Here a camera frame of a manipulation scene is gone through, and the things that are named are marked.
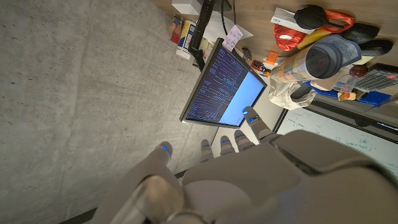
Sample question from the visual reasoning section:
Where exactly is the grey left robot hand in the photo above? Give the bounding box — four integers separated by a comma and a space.
90, 106, 398, 224

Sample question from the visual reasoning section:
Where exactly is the grey calculator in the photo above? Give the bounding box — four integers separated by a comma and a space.
354, 63, 398, 93

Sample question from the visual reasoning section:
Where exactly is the long white printed box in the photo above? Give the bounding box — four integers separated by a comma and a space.
270, 7, 315, 35

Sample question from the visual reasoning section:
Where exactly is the white cloth garment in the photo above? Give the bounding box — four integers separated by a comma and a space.
268, 77, 317, 111

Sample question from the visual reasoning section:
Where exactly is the black computer monitor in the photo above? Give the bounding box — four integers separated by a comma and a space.
179, 37, 268, 129

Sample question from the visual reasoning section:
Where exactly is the red pouch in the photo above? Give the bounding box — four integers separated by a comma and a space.
273, 24, 307, 52

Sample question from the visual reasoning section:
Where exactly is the pink sticky note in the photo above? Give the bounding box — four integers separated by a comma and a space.
222, 24, 244, 52

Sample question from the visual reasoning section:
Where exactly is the black tool with orange strap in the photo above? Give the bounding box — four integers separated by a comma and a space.
294, 4, 356, 34

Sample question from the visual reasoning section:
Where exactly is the orange cube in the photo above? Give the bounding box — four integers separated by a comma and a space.
265, 50, 280, 66

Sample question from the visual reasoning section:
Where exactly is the black oval case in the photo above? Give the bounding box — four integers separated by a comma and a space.
340, 23, 380, 44
359, 39, 394, 57

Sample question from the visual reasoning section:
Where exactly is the whiteboard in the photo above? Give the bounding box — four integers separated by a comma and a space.
275, 107, 398, 180

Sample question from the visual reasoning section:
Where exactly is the rolled printed cardboard tube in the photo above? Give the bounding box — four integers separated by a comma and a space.
270, 34, 363, 83

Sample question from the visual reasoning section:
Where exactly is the white wipes canister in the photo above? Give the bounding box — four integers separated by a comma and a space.
175, 20, 197, 60

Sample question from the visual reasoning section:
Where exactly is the dark red ball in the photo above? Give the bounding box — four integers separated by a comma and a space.
349, 64, 369, 78

